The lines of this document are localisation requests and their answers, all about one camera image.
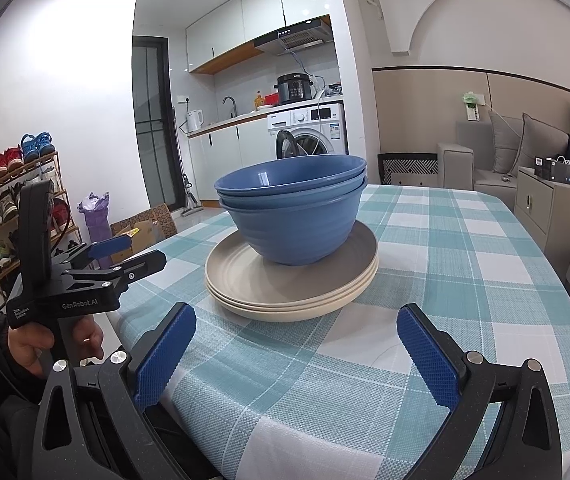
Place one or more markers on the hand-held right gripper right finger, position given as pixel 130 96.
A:
pixel 427 360

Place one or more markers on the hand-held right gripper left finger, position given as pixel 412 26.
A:
pixel 165 355

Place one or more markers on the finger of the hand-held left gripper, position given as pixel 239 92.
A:
pixel 145 262
pixel 110 246

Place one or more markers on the beige round plate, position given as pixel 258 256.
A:
pixel 265 307
pixel 275 317
pixel 245 272

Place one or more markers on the blue bowl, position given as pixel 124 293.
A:
pixel 285 172
pixel 290 199
pixel 290 235

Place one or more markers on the person's left hand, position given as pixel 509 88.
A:
pixel 25 347

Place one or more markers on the brown cardboard box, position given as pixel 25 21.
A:
pixel 132 240

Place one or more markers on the purple plastic bag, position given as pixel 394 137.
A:
pixel 95 225

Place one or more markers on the wooden shoe rack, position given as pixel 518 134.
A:
pixel 67 245

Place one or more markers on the patterned cardboard box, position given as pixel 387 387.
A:
pixel 162 217

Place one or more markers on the floor mop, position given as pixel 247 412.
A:
pixel 189 200

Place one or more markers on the row of shoes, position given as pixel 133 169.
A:
pixel 7 160

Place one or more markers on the black glass door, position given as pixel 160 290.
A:
pixel 150 160

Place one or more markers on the teal checked tablecloth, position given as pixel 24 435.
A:
pixel 440 260

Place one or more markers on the white lower kitchen cabinet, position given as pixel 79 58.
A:
pixel 225 155

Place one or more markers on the white kitchen cabinet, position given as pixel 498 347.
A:
pixel 240 15
pixel 225 155

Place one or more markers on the white electric kettle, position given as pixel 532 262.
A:
pixel 195 121

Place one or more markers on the kitchen faucet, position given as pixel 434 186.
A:
pixel 230 102

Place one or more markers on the beige side cabinet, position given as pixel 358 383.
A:
pixel 540 210

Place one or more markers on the yellow bottle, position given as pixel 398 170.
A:
pixel 259 101

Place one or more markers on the grey sofa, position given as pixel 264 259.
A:
pixel 465 165

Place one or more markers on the white washing machine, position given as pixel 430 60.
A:
pixel 310 120

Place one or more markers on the black box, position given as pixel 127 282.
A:
pixel 555 172

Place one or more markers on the grey sofa cushion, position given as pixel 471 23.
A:
pixel 502 145
pixel 540 145

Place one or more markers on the black pressure cooker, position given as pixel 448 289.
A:
pixel 295 90

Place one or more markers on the white upper kitchen cabinet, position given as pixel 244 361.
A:
pixel 240 15

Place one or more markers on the range hood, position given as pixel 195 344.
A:
pixel 295 37

